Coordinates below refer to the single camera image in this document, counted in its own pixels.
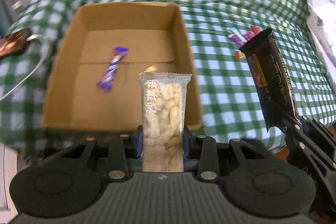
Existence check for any black snack bar wrapper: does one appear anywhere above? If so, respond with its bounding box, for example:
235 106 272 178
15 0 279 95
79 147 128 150
240 28 301 130

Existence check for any clear peanut nougat bar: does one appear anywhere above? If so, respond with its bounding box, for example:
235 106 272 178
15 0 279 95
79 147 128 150
139 72 192 173

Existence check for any purple chocolate bar wrapper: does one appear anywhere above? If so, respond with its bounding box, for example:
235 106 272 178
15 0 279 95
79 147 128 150
96 47 129 92

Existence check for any purple white candy stick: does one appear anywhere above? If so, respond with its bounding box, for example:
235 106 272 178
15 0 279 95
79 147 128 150
228 28 247 48

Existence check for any brown cardboard box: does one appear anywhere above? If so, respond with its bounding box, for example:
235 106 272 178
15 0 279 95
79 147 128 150
42 2 203 132

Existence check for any green checkered sofa cover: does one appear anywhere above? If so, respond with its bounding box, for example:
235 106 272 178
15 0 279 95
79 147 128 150
1 0 335 151

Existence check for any white grey crumpled cloth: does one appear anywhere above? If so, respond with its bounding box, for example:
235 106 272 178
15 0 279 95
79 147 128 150
306 0 336 89

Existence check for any white charging cable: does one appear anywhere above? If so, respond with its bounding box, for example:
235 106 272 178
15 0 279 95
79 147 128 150
0 33 49 101

